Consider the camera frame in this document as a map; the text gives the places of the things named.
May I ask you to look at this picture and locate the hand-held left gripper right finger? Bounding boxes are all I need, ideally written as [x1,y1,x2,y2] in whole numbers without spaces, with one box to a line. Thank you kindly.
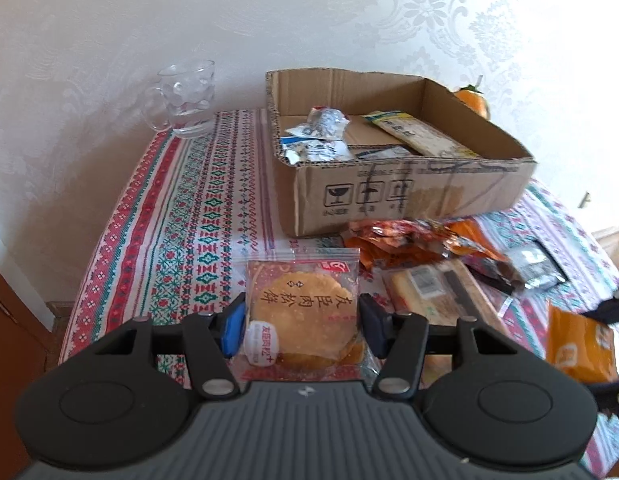
[359,294,515,401]

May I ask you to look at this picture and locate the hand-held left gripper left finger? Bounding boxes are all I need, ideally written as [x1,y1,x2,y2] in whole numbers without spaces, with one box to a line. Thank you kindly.
[94,294,247,401]

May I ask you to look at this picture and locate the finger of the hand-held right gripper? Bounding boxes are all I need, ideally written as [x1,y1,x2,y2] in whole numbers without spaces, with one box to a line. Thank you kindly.
[584,262,619,325]
[589,379,619,411]

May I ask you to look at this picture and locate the orange cake packet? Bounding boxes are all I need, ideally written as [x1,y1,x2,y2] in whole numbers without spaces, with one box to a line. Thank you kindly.
[545,302,619,385]

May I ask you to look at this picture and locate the sandwich cake clear packet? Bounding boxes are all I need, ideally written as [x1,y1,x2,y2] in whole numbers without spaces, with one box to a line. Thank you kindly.
[382,259,513,386]

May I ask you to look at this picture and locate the round cake clear packet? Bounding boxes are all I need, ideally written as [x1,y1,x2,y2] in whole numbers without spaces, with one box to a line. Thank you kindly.
[236,247,380,383]

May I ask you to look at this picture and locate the orange crinkled snack packet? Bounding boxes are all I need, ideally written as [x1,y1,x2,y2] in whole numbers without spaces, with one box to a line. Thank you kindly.
[342,219,445,273]
[429,219,515,281]

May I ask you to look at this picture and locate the small grey snack packet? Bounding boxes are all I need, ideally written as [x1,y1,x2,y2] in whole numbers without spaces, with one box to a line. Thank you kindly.
[494,240,567,293]

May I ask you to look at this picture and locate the cardboard box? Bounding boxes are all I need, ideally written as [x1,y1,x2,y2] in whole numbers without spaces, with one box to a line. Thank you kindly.
[265,69,537,238]

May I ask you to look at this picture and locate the clear black label snack packet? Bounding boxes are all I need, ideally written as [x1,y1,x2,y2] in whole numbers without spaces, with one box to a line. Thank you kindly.
[352,144,415,160]

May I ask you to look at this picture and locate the white orange fish snack packet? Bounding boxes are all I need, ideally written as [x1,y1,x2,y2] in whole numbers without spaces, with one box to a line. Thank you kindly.
[282,125,350,165]

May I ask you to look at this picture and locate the long yellow fish strip packet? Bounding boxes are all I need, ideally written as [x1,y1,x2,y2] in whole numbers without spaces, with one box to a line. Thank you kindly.
[363,109,483,157]

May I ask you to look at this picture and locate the white blue snack packet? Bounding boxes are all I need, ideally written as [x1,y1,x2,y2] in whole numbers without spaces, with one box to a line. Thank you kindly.
[306,106,351,139]

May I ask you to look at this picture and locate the patterned woven tablecloth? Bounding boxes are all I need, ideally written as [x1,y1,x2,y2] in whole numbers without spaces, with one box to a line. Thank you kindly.
[59,107,619,480]

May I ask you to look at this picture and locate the brown wooden door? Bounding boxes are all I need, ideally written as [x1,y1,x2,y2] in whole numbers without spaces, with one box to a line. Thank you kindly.
[0,259,55,461]

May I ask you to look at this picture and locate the clear glass mug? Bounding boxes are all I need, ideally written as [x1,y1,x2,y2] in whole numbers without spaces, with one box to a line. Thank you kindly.
[142,59,216,139]

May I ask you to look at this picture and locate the orange fruit with leaf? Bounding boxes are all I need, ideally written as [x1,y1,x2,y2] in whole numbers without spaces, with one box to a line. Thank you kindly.
[450,76,491,121]

